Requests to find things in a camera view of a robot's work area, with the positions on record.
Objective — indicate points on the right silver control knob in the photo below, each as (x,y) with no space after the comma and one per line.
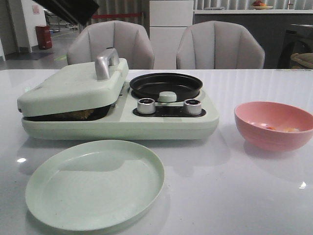
(192,107)

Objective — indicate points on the bread slice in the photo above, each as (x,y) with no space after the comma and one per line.
(76,115)

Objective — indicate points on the fruit plate on counter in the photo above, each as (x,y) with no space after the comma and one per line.
(260,5)

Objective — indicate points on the cooked shrimp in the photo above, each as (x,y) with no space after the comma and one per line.
(281,129)

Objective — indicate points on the pink plastic bowl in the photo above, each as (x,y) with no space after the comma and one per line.
(249,117)

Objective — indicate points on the left silver control knob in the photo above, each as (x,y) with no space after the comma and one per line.
(146,106)

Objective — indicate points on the mint green pan handle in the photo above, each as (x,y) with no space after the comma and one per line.
(167,97)

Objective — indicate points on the grey upholstered chair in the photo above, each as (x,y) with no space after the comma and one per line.
(130,40)
(218,45)

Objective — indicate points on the dark washing machine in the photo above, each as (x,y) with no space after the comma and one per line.
(298,39)

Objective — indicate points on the left grey upholstered chair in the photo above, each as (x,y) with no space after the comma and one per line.
(130,40)

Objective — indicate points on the silver control knob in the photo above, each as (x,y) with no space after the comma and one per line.
(192,107)
(146,106)

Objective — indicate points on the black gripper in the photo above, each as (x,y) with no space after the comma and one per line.
(72,11)

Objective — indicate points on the mint green breakfast maker base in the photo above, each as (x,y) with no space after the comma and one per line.
(120,123)

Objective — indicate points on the mint green round plate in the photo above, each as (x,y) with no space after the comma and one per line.
(95,187)

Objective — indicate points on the red barrier belt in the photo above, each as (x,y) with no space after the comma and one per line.
(128,15)

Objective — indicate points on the dark grey kitchen counter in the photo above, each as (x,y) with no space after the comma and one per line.
(267,26)

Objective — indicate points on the red bin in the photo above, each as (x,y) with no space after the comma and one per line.
(43,37)

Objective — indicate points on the white refrigerator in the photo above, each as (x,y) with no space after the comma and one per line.
(168,20)

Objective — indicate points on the black round frying pan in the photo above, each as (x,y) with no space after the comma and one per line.
(151,85)

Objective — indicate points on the right grey upholstered chair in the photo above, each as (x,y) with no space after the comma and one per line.
(218,45)

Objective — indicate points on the breakfast maker hinged lid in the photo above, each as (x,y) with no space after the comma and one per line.
(74,88)

